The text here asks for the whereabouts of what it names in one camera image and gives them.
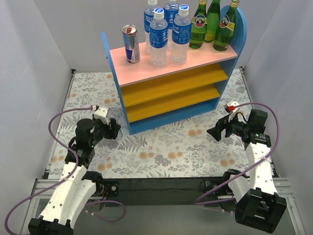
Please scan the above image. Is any green Perrier bottle red label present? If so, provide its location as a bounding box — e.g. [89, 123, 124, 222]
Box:
[213, 0, 240, 51]

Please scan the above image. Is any red bull can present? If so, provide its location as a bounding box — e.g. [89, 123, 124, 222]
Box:
[122, 24, 140, 64]

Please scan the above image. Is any green Perrier bottle yellow label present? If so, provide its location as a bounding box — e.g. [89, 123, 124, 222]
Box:
[189, 0, 207, 49]

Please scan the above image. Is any water bottle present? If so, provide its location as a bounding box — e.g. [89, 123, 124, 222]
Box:
[149, 8, 168, 68]
[163, 0, 179, 50]
[144, 0, 158, 53]
[170, 4, 192, 65]

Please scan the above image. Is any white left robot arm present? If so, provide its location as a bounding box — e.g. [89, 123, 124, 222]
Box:
[28, 115, 121, 235]

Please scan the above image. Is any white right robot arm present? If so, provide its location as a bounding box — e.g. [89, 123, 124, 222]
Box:
[207, 107, 287, 234]

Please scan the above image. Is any blue wooden shelf unit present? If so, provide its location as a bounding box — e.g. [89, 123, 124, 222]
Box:
[102, 9, 247, 135]

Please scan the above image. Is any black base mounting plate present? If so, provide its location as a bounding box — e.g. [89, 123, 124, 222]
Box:
[91, 176, 226, 206]

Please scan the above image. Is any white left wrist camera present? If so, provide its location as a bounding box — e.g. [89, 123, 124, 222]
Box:
[91, 105, 110, 125]

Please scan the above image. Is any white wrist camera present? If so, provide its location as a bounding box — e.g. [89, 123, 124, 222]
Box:
[91, 105, 110, 125]
[224, 100, 240, 122]

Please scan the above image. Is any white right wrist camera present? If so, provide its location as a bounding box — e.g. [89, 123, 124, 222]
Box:
[224, 100, 240, 122]

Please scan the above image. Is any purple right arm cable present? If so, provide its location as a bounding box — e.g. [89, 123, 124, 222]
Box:
[193, 102, 280, 206]

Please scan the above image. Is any aluminium frame rail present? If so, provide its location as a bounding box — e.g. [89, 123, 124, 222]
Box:
[19, 178, 81, 235]

